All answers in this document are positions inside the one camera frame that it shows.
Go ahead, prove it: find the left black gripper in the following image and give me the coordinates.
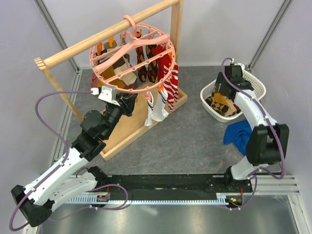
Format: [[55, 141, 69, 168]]
[[102, 90, 138, 139]]

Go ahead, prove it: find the wooden hanger rack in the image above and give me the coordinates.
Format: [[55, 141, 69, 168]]
[[35, 0, 187, 160]]

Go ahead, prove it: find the mustard yellow sock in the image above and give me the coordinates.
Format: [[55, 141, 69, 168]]
[[101, 66, 126, 88]]

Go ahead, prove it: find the pink round clip hanger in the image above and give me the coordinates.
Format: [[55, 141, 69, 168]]
[[89, 15, 176, 93]]

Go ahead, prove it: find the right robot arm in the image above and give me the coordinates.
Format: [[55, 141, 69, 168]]
[[216, 58, 290, 192]]

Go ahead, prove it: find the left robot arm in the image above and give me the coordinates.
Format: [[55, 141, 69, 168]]
[[9, 93, 137, 232]]

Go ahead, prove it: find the socks pile in basket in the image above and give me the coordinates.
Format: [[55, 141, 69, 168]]
[[205, 93, 241, 117]]

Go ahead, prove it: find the white plastic basket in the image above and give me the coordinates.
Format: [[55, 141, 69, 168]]
[[200, 71, 266, 123]]

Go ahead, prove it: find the black argyle sock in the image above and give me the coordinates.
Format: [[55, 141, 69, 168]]
[[135, 46, 149, 82], [146, 44, 158, 83]]

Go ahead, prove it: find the beige brown sock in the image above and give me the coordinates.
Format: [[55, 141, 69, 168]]
[[113, 57, 137, 86]]

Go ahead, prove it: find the white striped-cuff sock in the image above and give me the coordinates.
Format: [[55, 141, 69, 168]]
[[143, 88, 168, 126]]

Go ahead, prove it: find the blue cloth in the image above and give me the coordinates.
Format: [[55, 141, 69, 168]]
[[223, 119, 252, 156]]

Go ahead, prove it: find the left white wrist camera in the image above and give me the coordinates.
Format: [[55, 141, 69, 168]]
[[90, 85, 120, 106]]

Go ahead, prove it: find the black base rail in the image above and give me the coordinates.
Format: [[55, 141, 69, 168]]
[[96, 174, 253, 203]]

